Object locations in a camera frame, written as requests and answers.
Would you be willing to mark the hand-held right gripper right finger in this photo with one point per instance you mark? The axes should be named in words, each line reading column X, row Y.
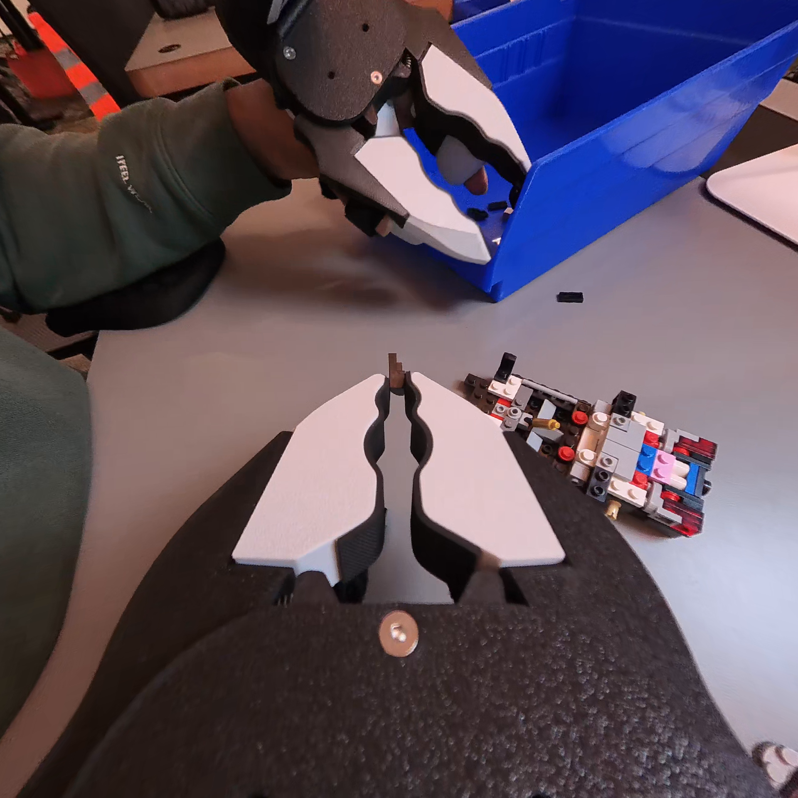
column 486, row 499

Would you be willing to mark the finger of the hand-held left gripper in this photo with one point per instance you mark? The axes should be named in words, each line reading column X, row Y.
column 418, row 187
column 474, row 106

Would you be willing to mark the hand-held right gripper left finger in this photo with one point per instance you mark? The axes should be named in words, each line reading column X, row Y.
column 312, row 499

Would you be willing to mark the brick car model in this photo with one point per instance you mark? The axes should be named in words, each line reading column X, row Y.
column 611, row 449

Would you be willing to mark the large blue plastic bin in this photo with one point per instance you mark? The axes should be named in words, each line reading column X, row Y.
column 648, row 137

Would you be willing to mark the person's left forearm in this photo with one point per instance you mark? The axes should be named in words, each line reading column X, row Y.
column 125, row 200

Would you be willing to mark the wooden background table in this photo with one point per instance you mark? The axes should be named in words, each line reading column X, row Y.
column 187, row 50

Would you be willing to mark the small black flat brick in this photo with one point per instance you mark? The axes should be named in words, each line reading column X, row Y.
column 570, row 297

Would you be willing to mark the white book stand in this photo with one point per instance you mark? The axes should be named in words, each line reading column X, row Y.
column 761, row 193

